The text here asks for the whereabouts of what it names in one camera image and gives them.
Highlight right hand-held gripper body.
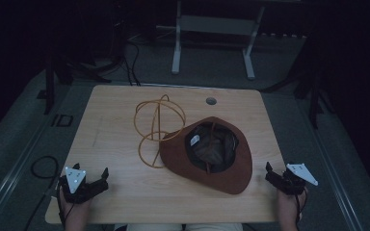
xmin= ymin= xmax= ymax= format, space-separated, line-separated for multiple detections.
xmin=265 ymin=163 xmax=319 ymax=196

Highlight person's right hand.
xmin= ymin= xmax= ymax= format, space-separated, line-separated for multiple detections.
xmin=277 ymin=187 xmax=308 ymax=223

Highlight gold wire hat stand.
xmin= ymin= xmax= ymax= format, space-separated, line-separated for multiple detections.
xmin=133 ymin=93 xmax=187 ymax=169

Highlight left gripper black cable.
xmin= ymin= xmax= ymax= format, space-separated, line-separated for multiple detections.
xmin=56 ymin=184 xmax=75 ymax=228

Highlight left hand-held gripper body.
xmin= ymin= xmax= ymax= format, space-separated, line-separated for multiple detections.
xmin=58 ymin=166 xmax=110 ymax=205

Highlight brown felt hat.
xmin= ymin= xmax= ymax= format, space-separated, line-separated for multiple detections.
xmin=158 ymin=115 xmax=253 ymax=195

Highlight black floor socket box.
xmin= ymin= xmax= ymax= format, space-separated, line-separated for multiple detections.
xmin=50 ymin=114 xmax=74 ymax=128

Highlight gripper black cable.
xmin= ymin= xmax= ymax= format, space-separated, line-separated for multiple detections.
xmin=56 ymin=184 xmax=75 ymax=228
xmin=294 ymin=188 xmax=308 ymax=224

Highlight black metal stand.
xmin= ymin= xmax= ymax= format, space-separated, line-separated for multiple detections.
xmin=37 ymin=47 xmax=124 ymax=116
xmin=259 ymin=41 xmax=336 ymax=130

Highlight black looped floor cable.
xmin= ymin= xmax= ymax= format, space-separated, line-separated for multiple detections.
xmin=23 ymin=155 xmax=61 ymax=231

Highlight white metal table frame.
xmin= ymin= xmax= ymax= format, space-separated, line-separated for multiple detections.
xmin=171 ymin=0 xmax=267 ymax=81

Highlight person's left hand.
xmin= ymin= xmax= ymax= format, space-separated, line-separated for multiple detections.
xmin=59 ymin=188 xmax=93 ymax=224

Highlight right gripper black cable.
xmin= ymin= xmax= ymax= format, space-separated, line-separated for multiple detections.
xmin=294 ymin=188 xmax=308 ymax=224

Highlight black floor cables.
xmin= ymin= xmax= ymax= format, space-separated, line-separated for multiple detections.
xmin=121 ymin=32 xmax=174 ymax=87

